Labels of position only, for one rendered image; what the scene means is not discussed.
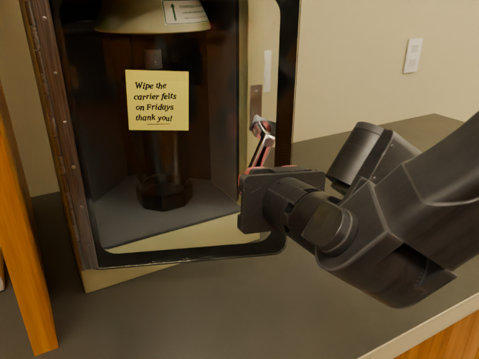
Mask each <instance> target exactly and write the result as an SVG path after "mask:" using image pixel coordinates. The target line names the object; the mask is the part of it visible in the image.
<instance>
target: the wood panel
mask: <svg viewBox="0 0 479 359"><path fill-rule="evenodd" d="M0 246H1V250H2V253H3V255H4V260H5V262H6V266H7V269H8V272H9V275H10V278H11V282H12V285H13V287H14V292H15V294H16V299H17V301H18V304H19V308H20V311H21V315H22V317H23V320H24V324H25V326H26V331H27V333H28V336H29V340H30V343H31V347H32V350H33V352H34V356H37V355H40V354H42V353H46V352H48V351H50V350H54V349H56V348H58V341H57V336H56V329H55V325H54V321H53V314H52V310H51V302H50V298H49V294H48V287H47V283H46V276H45V272H44V267H43V261H42V256H41V250H40V245H39V241H38V234H37V230H36V223H35V219H34V211H33V207H32V203H31V197H30V194H29V189H28V185H27V182H26V177H25V174H24V169H23V165H22V162H21V157H20V154H19V149H18V146H17V143H16V138H15V134H14V129H13V126H12V123H11V118H10V115H9V109H8V107H7V104H6V99H5V95H4V90H3V87H2V84H1V79H0Z"/></svg>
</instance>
